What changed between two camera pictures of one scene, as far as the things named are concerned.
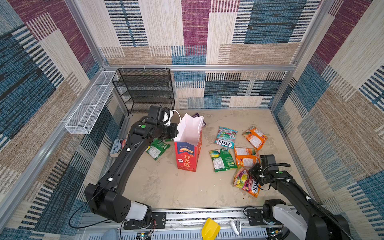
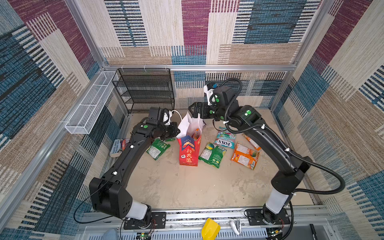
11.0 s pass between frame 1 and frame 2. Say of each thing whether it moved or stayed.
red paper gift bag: moved
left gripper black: stayed
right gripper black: moved
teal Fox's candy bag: stayed
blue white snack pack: stayed
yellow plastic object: stayed
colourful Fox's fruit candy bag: moved
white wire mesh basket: stayed
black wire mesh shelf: stayed
